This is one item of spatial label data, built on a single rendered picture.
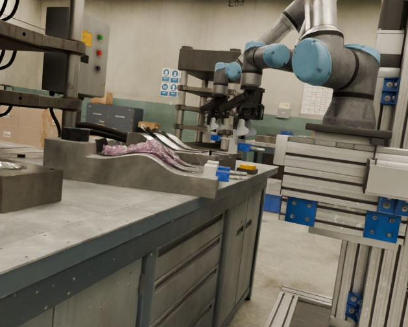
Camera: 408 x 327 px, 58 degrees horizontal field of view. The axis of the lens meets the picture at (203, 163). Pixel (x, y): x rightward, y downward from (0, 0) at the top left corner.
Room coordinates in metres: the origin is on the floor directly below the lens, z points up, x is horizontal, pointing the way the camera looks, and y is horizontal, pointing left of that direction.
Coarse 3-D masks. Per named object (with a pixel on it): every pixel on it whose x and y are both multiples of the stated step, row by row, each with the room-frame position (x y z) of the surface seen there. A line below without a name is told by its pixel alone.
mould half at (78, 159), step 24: (48, 144) 1.05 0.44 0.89; (72, 144) 1.04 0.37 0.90; (72, 168) 1.04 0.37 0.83; (96, 168) 1.03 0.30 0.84; (120, 168) 1.03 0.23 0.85; (144, 168) 1.02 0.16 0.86; (168, 168) 1.03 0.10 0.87; (192, 168) 1.18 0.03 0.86; (168, 192) 1.02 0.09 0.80; (192, 192) 1.01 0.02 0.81; (216, 192) 1.08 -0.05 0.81
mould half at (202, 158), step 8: (128, 136) 1.44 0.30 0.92; (136, 136) 1.43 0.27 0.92; (144, 136) 1.42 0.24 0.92; (160, 136) 1.53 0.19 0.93; (128, 144) 1.44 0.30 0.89; (168, 144) 1.49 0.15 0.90; (184, 144) 1.63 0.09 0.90; (176, 152) 1.36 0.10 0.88; (184, 152) 1.35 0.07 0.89; (192, 152) 1.38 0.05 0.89; (208, 152) 1.43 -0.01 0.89; (216, 152) 1.47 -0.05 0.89; (224, 152) 1.52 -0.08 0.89; (184, 160) 1.35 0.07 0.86; (192, 160) 1.34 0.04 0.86; (200, 160) 1.33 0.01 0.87; (216, 160) 1.32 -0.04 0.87; (224, 160) 1.41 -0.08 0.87; (232, 160) 1.50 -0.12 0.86; (232, 168) 1.51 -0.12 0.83
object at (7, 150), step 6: (0, 144) 1.78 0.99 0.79; (6, 144) 1.81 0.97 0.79; (12, 144) 1.84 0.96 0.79; (18, 144) 1.86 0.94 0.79; (0, 150) 1.58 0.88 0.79; (6, 150) 1.60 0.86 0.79; (12, 150) 1.63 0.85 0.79; (18, 150) 1.65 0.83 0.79; (24, 150) 1.67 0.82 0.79; (30, 150) 1.70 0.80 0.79; (36, 150) 1.72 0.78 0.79; (42, 150) 1.74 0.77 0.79; (0, 156) 1.41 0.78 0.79; (6, 156) 1.43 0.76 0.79; (12, 156) 1.44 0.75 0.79; (18, 156) 1.44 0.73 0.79; (24, 156) 1.45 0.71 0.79; (30, 156) 1.50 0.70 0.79; (36, 156) 1.51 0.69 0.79; (42, 156) 1.53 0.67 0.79
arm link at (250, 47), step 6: (252, 42) 1.33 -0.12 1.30; (258, 42) 1.33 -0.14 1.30; (246, 48) 1.34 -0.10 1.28; (252, 48) 1.33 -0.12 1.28; (246, 54) 1.34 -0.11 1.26; (252, 54) 1.31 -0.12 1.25; (246, 60) 1.34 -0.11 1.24; (252, 60) 1.31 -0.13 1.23; (246, 66) 1.34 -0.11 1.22; (252, 66) 1.33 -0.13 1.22; (246, 72) 1.33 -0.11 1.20; (252, 72) 1.33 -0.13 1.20; (258, 72) 1.33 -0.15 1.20
